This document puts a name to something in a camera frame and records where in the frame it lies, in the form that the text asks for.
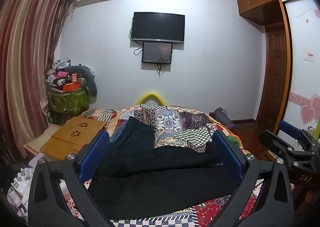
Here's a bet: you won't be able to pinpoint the striped pink curtain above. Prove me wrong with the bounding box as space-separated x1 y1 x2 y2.
0 0 76 160

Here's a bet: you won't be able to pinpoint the striped orange cloth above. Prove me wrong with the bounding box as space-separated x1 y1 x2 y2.
80 108 118 130

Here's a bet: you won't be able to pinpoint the blue-grey bag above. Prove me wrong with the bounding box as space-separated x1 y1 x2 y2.
211 107 236 130

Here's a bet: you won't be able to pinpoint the pile of clothes and toys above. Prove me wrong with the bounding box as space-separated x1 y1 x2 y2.
66 65 98 97

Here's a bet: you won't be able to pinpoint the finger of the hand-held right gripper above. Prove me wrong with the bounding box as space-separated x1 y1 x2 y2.
258 130 296 158
279 120 305 140

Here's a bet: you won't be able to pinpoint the small black wall monitor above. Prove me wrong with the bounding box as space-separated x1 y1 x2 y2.
142 42 173 64

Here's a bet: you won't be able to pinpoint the black wall television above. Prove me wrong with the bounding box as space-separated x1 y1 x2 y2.
131 12 186 44

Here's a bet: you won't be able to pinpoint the white crumpled cloth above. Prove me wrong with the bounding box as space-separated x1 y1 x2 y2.
7 152 46 218

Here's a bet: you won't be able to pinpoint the black pants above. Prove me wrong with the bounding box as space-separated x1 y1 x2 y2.
87 142 241 220

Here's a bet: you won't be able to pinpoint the yellow foam hoop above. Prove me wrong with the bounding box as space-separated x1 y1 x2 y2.
135 89 167 106

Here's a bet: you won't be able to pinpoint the green fabric storage box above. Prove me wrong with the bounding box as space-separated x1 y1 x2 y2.
47 88 90 125

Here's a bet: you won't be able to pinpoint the pile of mixed clothes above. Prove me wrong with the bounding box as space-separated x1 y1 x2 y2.
46 58 75 90

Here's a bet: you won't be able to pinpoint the wooden lap desk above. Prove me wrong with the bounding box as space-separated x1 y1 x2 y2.
40 116 107 161

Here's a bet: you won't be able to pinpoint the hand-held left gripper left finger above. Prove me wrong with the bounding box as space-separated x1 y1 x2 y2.
28 130 110 227

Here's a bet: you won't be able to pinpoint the white heart-printed wardrobe door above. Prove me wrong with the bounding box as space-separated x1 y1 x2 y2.
282 0 320 140

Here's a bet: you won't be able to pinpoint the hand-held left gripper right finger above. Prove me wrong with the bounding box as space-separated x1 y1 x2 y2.
212 130 294 227

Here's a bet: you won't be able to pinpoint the blue jeans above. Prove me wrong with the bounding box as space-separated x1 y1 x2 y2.
109 126 126 143

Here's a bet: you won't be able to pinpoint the orange box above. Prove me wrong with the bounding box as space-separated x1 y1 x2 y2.
62 83 82 92

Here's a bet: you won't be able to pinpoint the patchwork printed blanket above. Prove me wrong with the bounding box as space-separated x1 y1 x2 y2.
57 104 266 227

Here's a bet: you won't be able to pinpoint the dark teal folded pants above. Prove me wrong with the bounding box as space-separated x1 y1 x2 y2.
111 116 157 153

